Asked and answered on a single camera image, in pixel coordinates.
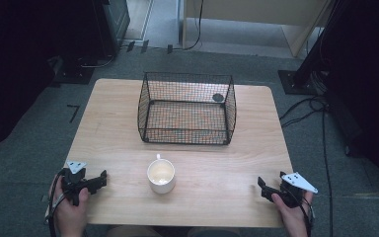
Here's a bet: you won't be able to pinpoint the black hanging cable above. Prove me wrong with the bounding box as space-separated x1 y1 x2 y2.
181 0 205 52

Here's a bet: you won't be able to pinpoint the dark curtain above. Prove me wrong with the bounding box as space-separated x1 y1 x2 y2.
0 0 97 156
320 0 379 200

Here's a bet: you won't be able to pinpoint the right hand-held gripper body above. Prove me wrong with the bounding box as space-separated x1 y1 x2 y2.
277 171 319 209

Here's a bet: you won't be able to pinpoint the hand-held gripper cable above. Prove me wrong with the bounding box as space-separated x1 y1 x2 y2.
44 168 69 237
299 197 316 237

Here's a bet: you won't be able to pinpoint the beige wooden furniture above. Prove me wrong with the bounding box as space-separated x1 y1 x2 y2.
180 0 332 59

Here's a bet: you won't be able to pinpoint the white cup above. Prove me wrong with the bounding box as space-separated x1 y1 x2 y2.
146 153 177 195

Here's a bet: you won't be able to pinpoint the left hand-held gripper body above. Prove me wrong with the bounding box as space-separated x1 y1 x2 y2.
60 160 95 207

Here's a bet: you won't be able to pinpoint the black stand pole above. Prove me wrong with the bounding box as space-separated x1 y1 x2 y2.
293 0 344 87

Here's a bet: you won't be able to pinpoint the left hand-held gripper cable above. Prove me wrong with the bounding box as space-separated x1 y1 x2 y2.
44 168 69 237

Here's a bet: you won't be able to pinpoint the right hand-held gripper cable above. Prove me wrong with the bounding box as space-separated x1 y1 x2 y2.
299 197 316 237

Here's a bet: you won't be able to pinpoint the person's right hand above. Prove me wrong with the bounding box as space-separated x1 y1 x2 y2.
270 192 315 237

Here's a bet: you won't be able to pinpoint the person's left hand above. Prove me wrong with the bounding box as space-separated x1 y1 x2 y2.
50 183 90 237

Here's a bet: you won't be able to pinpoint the black angled floor tape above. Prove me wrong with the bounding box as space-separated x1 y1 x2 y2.
66 104 81 124

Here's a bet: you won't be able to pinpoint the black equipment cabinet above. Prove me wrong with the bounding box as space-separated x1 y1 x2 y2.
90 0 131 57

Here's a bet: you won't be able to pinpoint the black wire mesh basket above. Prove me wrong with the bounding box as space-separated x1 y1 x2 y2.
136 71 238 146

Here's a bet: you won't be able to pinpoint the looped black floor cables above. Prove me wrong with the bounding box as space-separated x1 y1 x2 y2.
278 94 328 129

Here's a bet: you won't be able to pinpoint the black stand base plate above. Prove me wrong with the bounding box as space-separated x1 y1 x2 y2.
277 68 314 97
52 56 96 86

